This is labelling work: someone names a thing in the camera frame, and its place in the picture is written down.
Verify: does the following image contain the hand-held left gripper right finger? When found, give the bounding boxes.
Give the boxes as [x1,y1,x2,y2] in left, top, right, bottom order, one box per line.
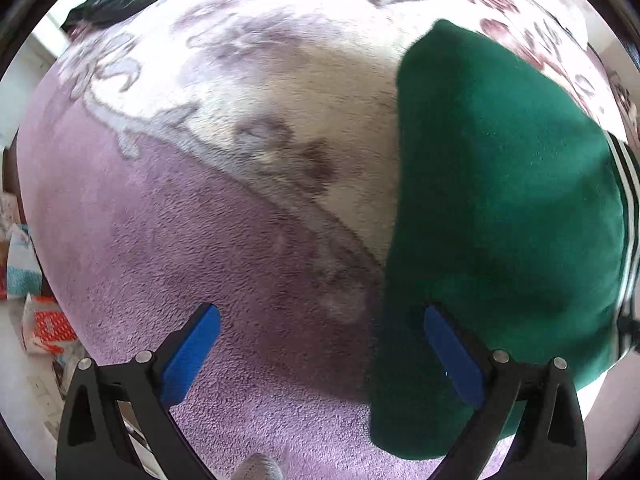
[422,304,588,480]

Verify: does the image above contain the floral plush blanket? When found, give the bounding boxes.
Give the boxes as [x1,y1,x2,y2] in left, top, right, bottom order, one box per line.
[17,0,626,480]

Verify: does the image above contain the black cloth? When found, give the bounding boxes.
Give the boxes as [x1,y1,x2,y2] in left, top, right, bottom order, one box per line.
[61,0,206,28]

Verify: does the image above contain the grey knitted object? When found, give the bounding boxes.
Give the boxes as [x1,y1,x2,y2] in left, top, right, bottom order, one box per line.
[234,452,283,480]

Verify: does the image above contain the green varsity jacket cream sleeves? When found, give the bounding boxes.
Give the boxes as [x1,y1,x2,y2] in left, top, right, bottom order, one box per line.
[367,19,640,461]

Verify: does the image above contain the orange red packet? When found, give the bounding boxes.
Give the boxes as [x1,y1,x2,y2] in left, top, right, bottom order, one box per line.
[24,294,79,357]

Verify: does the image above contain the teal patterned bag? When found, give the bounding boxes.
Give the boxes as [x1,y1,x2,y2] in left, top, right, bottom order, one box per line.
[6,224,45,302]

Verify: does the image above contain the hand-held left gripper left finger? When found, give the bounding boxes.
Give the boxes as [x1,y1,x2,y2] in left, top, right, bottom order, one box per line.
[55,302,222,480]

